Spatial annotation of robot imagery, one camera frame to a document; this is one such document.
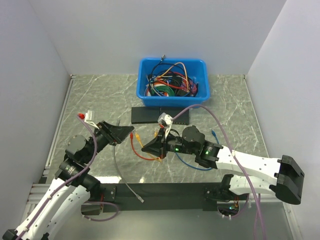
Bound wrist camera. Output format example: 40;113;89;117
157;112;173;138
77;110;96;126

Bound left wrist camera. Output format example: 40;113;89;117
77;110;96;126

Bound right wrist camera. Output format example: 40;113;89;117
157;112;173;138

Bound aluminium rail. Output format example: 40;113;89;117
26;166;51;205

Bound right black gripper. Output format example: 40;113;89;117
142;127;198;159

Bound red ethernet cable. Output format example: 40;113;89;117
129;132;157;161

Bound grey ethernet cable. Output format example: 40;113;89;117
112;119;145;204

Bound black base beam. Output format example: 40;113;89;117
101;182;241;211

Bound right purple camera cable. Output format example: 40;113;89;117
172;104;267;240

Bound blue plastic bin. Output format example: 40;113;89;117
136;57;211;107

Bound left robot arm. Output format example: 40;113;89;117
2;121;134;240

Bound black network switch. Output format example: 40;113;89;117
159;106;190;125
131;106;160;124

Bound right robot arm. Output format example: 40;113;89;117
141;125;305;205

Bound tangled cables in bin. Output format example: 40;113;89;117
144;54;200;98

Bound yellow ethernet cable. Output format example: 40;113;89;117
134;132;166;164

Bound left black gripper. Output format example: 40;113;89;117
82;119;134;163

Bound blue ethernet cable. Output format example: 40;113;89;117
174;129;222;172

